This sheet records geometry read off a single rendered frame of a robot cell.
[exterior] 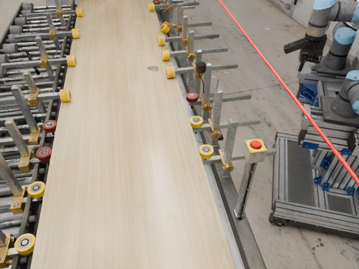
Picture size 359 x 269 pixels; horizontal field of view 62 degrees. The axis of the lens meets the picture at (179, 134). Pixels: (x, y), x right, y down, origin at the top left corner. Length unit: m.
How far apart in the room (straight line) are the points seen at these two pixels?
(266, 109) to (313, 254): 1.64
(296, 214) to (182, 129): 1.06
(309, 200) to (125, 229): 1.50
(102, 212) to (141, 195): 0.19
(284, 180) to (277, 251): 0.53
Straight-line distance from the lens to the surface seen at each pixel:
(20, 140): 1.76
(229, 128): 1.47
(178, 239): 1.32
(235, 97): 2.08
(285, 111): 3.48
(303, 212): 2.34
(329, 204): 2.47
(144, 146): 1.65
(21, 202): 1.68
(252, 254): 1.54
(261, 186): 2.67
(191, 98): 1.96
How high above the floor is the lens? 2.07
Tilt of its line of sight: 44 degrees down
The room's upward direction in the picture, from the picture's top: straight up
